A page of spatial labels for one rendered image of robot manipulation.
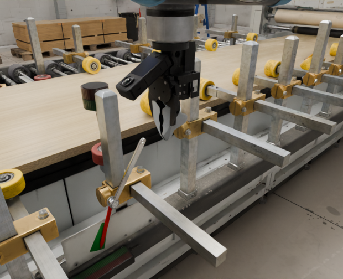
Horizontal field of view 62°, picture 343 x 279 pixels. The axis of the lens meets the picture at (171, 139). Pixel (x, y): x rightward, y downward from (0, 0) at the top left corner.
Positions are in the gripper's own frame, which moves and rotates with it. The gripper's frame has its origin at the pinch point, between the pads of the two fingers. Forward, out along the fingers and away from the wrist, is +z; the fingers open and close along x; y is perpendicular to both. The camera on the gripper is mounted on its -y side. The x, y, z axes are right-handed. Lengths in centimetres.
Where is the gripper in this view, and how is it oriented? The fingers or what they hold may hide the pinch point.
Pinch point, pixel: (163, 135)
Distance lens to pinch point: 63.6
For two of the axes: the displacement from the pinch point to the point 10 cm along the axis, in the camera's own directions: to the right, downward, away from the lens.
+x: -6.4, -3.5, 6.8
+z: 0.0, 8.9, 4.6
